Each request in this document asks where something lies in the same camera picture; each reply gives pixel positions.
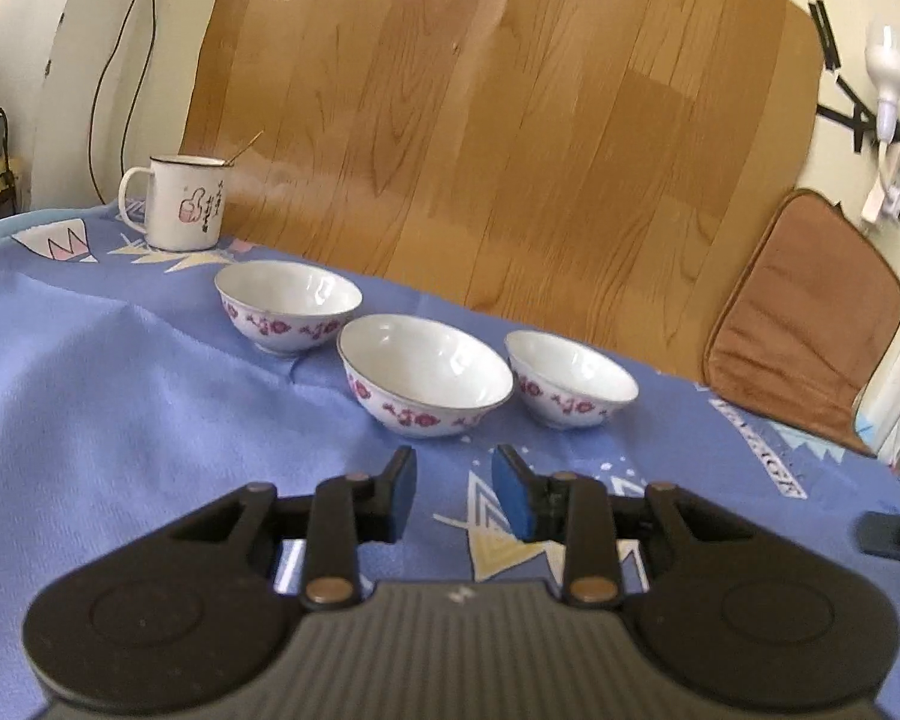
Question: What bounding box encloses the white power strip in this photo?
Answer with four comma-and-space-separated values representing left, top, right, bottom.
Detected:
862, 142, 900, 226

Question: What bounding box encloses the white light bulb lamp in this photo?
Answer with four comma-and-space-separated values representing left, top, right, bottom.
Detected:
865, 20, 900, 143

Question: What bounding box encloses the brown seat cushion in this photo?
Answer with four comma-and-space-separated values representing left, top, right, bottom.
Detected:
702, 188, 900, 457

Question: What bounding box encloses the floral bowl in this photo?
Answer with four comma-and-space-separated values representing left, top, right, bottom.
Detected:
214, 260, 364, 356
504, 330, 639, 431
336, 314, 515, 439

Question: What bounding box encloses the wood pattern vinyl sheet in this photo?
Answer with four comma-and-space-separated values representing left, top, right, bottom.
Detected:
183, 0, 823, 379

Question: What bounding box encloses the white enamel mug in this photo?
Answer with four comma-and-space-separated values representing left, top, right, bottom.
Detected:
116, 154, 230, 252

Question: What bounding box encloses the black wall cable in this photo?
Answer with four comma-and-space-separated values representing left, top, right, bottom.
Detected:
87, 0, 164, 205

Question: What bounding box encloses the blue patterned tablecloth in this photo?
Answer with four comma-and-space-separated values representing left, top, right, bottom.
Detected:
0, 206, 900, 718

